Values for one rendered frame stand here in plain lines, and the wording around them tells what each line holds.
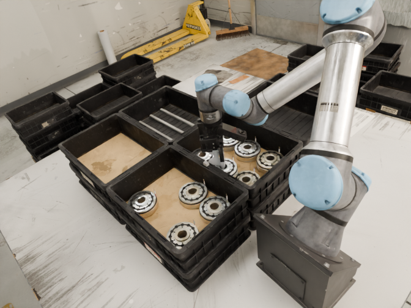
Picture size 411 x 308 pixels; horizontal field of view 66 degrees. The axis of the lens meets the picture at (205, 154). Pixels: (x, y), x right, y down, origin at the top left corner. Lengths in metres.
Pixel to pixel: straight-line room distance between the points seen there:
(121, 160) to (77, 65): 3.15
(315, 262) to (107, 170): 0.89
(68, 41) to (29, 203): 3.00
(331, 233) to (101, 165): 0.94
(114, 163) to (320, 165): 0.91
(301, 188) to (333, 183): 0.07
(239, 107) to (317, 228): 0.39
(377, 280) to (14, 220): 1.39
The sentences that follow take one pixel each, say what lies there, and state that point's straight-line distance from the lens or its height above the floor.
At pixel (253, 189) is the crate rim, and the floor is 0.92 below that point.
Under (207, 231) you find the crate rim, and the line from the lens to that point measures 0.92.
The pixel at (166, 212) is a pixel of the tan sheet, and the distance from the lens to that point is 1.12.
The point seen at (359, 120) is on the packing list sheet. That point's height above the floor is 0.70.
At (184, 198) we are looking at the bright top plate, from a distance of 1.10.
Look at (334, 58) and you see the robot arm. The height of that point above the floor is 1.32.
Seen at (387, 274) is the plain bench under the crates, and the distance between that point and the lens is 1.16.
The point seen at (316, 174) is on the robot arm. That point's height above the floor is 1.16.
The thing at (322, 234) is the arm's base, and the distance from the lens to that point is 0.88.
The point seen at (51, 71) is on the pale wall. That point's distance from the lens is 4.35.
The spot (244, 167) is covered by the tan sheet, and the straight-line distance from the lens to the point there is 1.22.
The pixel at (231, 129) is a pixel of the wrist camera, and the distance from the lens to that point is 1.12.
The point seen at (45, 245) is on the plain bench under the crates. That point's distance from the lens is 1.41.
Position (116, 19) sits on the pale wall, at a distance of 4.62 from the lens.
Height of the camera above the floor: 1.66
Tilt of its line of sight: 40 degrees down
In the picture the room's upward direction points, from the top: 10 degrees counter-clockwise
